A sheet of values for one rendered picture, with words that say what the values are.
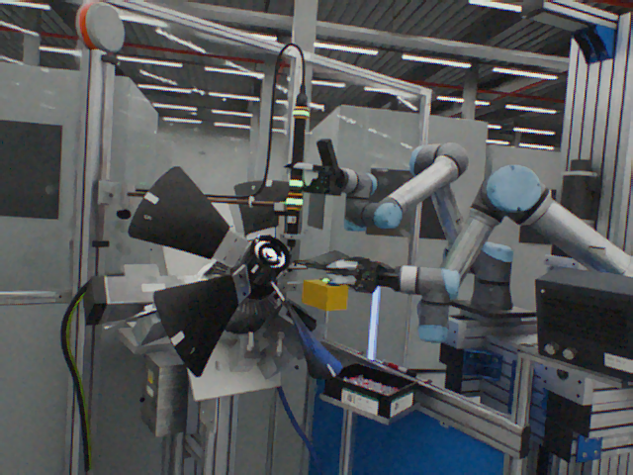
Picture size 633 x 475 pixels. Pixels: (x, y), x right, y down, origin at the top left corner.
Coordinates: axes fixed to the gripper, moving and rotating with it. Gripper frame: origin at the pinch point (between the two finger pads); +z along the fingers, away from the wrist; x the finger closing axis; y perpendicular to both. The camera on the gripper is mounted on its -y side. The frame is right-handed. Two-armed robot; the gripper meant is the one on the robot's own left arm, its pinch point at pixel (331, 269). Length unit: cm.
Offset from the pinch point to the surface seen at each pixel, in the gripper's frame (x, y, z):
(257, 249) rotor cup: -7.1, 16.0, 16.1
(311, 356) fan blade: 15.9, 25.5, -2.7
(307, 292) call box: 18.8, -39.4, 20.2
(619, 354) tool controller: 6, 24, -68
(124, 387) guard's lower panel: 57, -12, 83
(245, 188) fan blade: -21.4, -9.5, 32.1
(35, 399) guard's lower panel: 53, 11, 101
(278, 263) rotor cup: -3.6, 14.4, 10.8
